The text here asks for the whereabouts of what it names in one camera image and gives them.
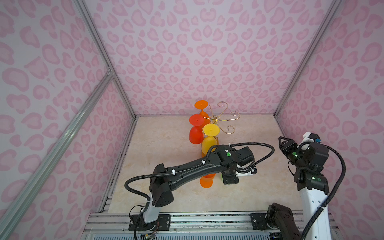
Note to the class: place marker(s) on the aluminium frame diagonal strut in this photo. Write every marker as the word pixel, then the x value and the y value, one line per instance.
pixel 21 204

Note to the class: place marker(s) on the yellow wine glass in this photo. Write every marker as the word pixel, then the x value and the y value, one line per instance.
pixel 210 131

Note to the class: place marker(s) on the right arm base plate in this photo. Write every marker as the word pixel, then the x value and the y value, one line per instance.
pixel 258 221

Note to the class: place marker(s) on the red wine glass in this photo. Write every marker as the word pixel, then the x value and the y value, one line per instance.
pixel 196 135

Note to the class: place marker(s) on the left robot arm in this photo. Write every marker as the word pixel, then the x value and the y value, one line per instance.
pixel 163 181

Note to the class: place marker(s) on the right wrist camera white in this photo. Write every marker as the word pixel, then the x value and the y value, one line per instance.
pixel 310 138

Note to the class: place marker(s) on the aluminium mounting rail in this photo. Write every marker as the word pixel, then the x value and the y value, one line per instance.
pixel 184 226

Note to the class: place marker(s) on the aluminium frame right post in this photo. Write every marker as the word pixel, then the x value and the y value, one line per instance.
pixel 314 44

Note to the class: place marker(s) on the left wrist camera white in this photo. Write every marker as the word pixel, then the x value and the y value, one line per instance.
pixel 241 172

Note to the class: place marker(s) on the aluminium frame post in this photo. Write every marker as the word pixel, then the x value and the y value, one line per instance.
pixel 91 27
pixel 314 44

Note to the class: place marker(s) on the gold wire glass rack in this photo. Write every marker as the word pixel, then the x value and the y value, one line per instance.
pixel 222 120

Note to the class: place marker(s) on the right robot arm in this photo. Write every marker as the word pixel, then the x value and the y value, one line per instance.
pixel 309 158

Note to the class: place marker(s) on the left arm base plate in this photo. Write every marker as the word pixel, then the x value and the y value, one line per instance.
pixel 161 224

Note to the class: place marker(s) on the orange wine glass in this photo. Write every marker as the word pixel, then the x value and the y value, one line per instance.
pixel 201 105
pixel 207 181

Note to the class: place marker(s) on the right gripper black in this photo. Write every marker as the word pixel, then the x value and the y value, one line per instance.
pixel 286 147

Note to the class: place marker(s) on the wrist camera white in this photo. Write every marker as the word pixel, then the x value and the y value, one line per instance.
pixel 310 138
pixel 241 172

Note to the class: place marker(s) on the aluminium frame left post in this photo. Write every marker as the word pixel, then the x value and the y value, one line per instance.
pixel 91 27

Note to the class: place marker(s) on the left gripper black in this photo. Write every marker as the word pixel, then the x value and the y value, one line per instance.
pixel 229 181

